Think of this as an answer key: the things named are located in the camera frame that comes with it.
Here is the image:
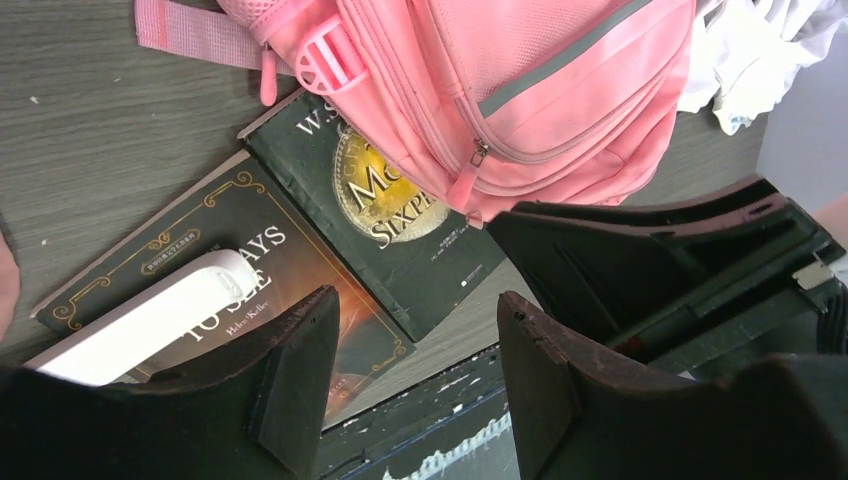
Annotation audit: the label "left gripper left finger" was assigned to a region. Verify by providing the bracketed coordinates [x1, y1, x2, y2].
[1, 286, 340, 479]

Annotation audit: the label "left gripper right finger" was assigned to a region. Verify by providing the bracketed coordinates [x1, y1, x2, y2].
[497, 291, 847, 479]

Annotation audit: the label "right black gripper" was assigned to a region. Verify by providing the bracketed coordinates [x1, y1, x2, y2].
[487, 175, 847, 378]

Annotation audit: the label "Three Days To See book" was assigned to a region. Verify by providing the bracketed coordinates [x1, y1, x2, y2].
[32, 151, 414, 422]

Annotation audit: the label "Moon and Sixpence book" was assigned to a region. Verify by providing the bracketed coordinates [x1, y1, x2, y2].
[238, 89, 505, 342]

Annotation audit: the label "pink student backpack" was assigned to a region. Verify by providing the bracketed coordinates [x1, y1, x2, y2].
[133, 0, 697, 224]

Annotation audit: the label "white clothes rack stand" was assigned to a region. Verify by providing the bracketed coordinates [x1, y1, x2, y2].
[24, 249, 259, 387]

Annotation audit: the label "white crumpled cloth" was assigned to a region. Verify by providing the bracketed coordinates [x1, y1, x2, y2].
[677, 0, 847, 135]

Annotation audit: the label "pink shorts on hanger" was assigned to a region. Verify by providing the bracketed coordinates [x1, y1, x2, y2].
[0, 234, 20, 339]

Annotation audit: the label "white slotted cable duct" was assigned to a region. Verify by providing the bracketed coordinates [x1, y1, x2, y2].
[382, 413, 520, 480]

